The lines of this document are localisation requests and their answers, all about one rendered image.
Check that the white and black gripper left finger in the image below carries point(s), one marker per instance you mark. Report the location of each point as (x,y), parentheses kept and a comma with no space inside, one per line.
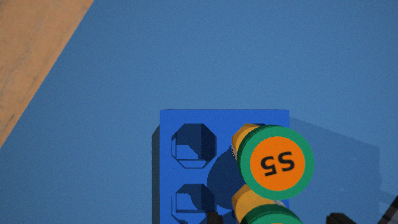
(214,218)

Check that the blue bench mat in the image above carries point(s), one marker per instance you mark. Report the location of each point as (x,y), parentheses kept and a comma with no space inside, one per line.
(86,150)

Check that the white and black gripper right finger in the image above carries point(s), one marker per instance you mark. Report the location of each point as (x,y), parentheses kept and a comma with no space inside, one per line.
(338,218)

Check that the blue tube rack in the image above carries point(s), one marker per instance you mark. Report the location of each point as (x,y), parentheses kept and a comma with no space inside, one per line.
(191,138)

